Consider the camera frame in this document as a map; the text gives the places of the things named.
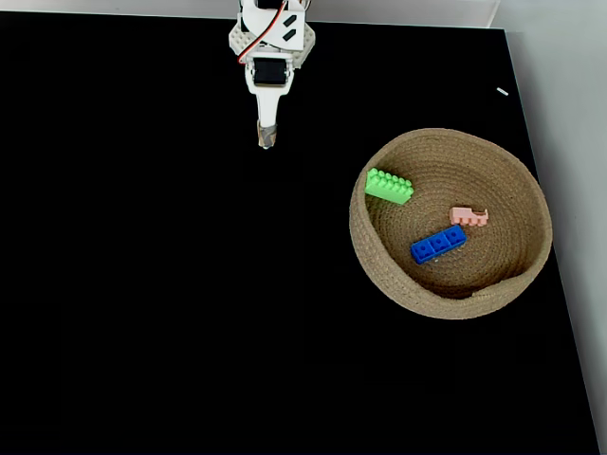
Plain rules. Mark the green lego block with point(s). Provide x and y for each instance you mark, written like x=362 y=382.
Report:
x=389 y=187

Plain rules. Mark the blue lego block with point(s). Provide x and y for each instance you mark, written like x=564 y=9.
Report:
x=438 y=244

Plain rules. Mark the pink lego block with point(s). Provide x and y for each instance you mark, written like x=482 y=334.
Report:
x=467 y=217

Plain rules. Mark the small white scrap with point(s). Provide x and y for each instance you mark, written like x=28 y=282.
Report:
x=502 y=91

